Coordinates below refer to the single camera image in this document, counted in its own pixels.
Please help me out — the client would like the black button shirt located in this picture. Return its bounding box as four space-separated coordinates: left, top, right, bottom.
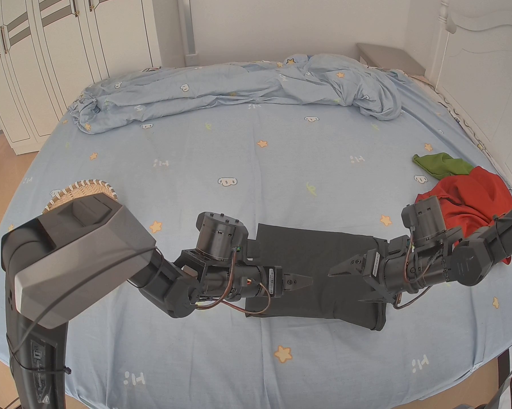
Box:
245 223 389 332

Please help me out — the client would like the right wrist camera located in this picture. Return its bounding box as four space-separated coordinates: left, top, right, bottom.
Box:
386 236 411 256

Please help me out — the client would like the white wall pipe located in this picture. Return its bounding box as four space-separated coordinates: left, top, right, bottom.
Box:
175 0 198 66

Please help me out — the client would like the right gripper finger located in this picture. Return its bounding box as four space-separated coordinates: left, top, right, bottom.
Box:
327 255 370 277
356 289 396 306

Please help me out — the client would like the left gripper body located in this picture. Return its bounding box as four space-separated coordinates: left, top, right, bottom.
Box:
231 265 288 304

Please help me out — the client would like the round woven basket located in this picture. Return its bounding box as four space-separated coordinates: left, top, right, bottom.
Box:
43 179 120 214

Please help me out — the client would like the pale blue quilt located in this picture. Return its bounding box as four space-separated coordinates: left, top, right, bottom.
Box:
66 52 403 135

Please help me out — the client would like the white wardrobe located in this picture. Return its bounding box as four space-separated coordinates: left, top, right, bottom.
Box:
0 0 163 156

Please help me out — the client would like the black cable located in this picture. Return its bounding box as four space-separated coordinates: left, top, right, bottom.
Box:
6 245 158 374

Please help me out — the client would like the grey bedside table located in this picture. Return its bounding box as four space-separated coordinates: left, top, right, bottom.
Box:
356 42 427 78

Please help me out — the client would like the bed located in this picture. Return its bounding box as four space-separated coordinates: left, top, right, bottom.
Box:
0 0 512 409

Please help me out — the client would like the red polo shirt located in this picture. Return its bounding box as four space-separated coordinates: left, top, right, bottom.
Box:
414 166 512 267

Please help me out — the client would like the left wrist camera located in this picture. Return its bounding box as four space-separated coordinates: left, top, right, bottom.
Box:
239 239 262 265

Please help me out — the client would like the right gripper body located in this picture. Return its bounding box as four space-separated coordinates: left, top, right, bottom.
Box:
364 248 415 304

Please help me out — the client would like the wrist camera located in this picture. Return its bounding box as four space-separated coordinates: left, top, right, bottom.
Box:
386 236 411 256
239 239 262 265

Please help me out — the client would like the green garment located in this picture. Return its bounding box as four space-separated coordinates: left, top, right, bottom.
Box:
412 153 474 177

